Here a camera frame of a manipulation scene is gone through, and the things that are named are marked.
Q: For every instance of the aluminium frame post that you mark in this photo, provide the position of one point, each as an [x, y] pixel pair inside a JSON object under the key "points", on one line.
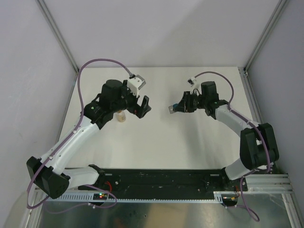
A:
{"points": [[57, 33], [268, 29]]}

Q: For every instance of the shiny metal base plate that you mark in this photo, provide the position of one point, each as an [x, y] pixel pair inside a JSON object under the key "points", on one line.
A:
{"points": [[271, 211]]}

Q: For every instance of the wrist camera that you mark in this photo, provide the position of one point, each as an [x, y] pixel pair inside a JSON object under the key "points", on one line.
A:
{"points": [[135, 83], [193, 83]]}

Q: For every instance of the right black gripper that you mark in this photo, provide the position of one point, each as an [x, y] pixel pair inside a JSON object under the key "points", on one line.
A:
{"points": [[185, 103]]}

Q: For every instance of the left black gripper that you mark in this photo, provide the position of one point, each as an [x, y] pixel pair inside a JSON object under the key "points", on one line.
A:
{"points": [[138, 110]]}

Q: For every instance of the grey slotted cable duct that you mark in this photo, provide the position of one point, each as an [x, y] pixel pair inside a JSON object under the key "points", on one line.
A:
{"points": [[98, 197]]}

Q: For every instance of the right aluminium frame post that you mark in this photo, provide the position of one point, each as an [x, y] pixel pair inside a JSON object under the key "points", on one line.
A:
{"points": [[268, 29]]}

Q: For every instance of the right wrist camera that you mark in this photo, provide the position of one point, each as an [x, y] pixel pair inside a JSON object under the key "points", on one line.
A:
{"points": [[193, 83]]}

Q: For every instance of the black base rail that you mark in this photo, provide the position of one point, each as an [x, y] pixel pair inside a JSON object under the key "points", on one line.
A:
{"points": [[167, 183]]}

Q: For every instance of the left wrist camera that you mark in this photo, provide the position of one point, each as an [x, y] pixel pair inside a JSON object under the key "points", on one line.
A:
{"points": [[135, 83]]}

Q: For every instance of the clear pill bottle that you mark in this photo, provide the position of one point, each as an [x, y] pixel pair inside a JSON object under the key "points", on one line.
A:
{"points": [[121, 117]]}

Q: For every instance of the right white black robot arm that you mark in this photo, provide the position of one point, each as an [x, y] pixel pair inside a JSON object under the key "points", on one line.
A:
{"points": [[258, 145]]}

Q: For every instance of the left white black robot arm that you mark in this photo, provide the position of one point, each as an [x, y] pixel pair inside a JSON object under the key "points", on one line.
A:
{"points": [[50, 172]]}

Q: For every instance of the left aluminium frame post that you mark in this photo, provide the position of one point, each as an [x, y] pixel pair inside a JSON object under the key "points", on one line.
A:
{"points": [[57, 33]]}

